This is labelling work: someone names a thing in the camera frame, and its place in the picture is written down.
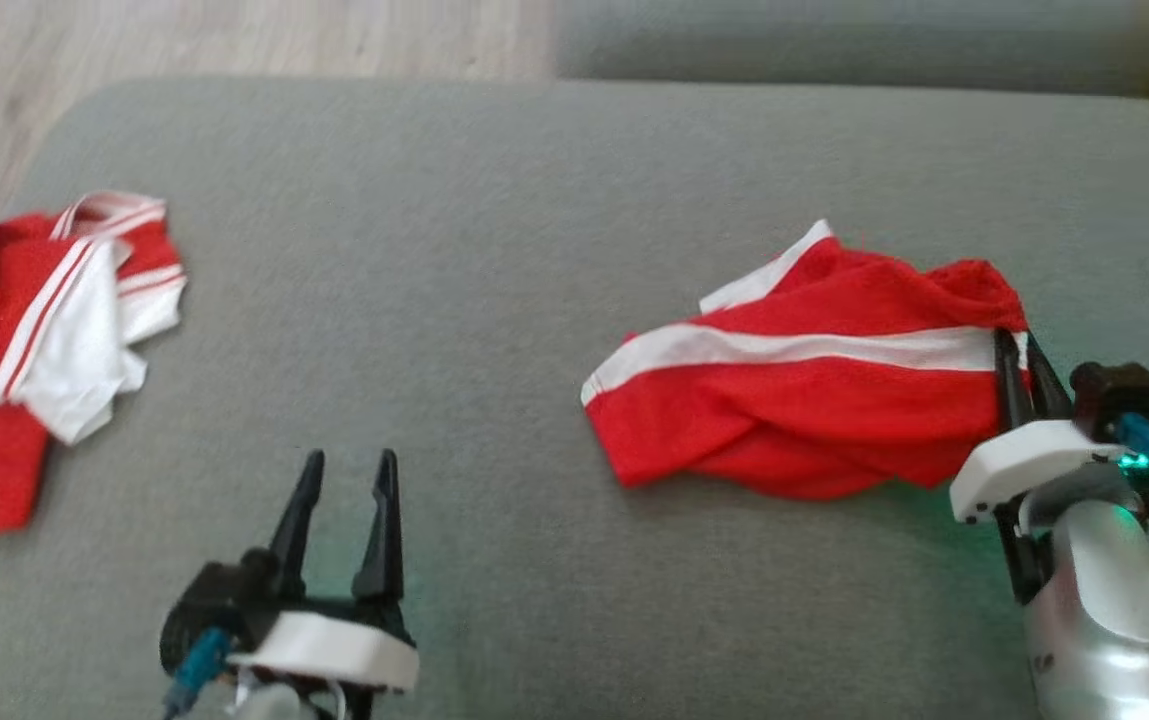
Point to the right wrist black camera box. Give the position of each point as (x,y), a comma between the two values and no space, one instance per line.
(1119,390)

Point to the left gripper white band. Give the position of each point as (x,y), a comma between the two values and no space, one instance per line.
(334,645)

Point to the red shorts white stripe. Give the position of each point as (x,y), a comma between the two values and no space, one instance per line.
(794,420)

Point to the large grey sofa seat cushion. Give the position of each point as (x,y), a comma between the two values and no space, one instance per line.
(494,300)

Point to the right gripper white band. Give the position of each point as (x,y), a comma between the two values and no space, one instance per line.
(1024,460)

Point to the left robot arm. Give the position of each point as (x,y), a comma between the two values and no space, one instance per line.
(274,705)

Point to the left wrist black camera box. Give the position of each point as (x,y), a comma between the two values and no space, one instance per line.
(214,600)

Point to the grey sofa back cushion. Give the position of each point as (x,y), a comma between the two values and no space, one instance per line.
(834,40)

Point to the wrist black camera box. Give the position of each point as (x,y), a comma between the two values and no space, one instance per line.
(214,600)
(1119,390)

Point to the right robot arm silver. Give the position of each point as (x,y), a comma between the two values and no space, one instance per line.
(1104,590)

